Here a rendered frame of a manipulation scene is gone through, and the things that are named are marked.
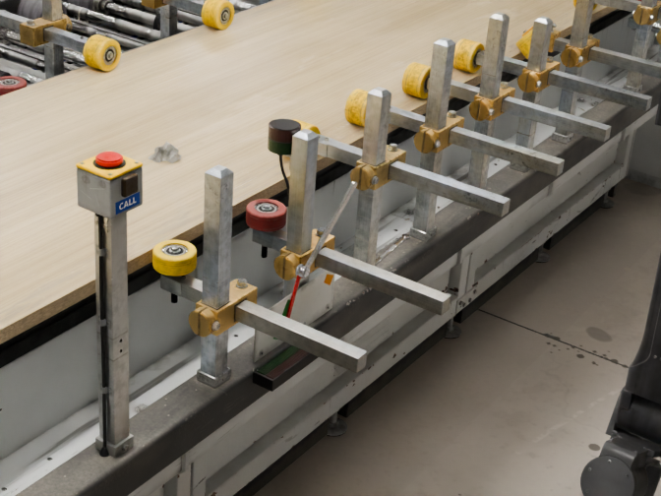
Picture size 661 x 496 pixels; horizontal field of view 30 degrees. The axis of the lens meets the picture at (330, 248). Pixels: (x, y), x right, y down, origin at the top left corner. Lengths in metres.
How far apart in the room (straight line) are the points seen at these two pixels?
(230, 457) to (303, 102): 0.85
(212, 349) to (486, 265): 1.78
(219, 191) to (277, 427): 1.11
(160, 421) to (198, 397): 0.10
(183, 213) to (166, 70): 0.78
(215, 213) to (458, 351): 1.76
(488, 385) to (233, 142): 1.24
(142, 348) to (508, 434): 1.31
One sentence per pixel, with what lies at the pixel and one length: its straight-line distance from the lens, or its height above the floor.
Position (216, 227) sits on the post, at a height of 1.02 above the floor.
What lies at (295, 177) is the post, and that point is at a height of 1.02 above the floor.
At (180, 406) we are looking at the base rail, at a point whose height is 0.70.
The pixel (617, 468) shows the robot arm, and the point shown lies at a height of 1.21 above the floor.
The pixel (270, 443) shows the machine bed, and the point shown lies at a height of 0.17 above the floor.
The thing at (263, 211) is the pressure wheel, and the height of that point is 0.90.
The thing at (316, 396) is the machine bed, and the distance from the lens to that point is 3.18.
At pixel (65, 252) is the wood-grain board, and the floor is 0.90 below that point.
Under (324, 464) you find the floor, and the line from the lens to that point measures 3.22.
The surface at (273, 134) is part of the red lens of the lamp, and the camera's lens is 2.26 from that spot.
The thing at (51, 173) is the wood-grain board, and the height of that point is 0.90.
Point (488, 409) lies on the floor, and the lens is 3.49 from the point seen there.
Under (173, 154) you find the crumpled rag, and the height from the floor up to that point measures 0.91.
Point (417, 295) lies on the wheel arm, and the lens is 2.27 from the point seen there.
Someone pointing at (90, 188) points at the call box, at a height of 1.19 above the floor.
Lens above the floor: 1.99
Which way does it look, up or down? 28 degrees down
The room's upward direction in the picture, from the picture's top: 4 degrees clockwise
